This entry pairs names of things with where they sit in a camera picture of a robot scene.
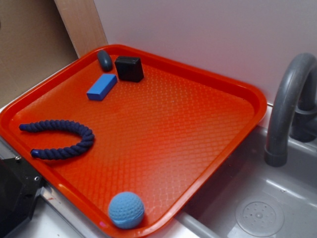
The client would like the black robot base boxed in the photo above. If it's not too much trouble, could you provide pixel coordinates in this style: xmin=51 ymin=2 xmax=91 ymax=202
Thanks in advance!
xmin=0 ymin=157 xmax=43 ymax=238

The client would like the black box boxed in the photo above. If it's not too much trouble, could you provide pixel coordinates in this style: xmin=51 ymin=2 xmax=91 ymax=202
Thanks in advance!
xmin=114 ymin=56 xmax=144 ymax=83

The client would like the orange plastic tray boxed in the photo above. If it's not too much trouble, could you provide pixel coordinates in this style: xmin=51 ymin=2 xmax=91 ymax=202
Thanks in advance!
xmin=0 ymin=45 xmax=267 ymax=238

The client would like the blue rectangular block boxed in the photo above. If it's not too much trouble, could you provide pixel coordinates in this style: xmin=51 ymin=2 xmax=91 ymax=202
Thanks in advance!
xmin=86 ymin=74 xmax=117 ymax=101

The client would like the grey oval stone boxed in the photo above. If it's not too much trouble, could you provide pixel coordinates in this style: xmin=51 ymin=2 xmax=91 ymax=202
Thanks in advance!
xmin=97 ymin=50 xmax=113 ymax=72

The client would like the light blue dimpled ball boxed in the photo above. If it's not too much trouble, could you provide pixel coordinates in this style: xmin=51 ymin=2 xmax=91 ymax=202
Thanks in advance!
xmin=108 ymin=191 xmax=145 ymax=230

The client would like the grey plastic sink basin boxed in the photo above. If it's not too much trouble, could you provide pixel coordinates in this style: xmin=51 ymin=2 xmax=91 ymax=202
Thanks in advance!
xmin=176 ymin=127 xmax=317 ymax=238

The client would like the wooden board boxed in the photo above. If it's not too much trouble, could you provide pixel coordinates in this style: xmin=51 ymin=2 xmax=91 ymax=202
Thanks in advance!
xmin=54 ymin=0 xmax=108 ymax=57

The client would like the grey sink faucet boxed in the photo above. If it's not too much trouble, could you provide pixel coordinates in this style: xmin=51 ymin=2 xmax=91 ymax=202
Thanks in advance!
xmin=264 ymin=53 xmax=317 ymax=167

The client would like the round sink drain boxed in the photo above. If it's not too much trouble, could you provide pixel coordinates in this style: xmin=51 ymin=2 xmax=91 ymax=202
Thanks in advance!
xmin=235 ymin=196 xmax=284 ymax=238

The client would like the dark blue rope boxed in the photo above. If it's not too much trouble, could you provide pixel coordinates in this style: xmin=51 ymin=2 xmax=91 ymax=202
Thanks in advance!
xmin=18 ymin=119 xmax=95 ymax=160

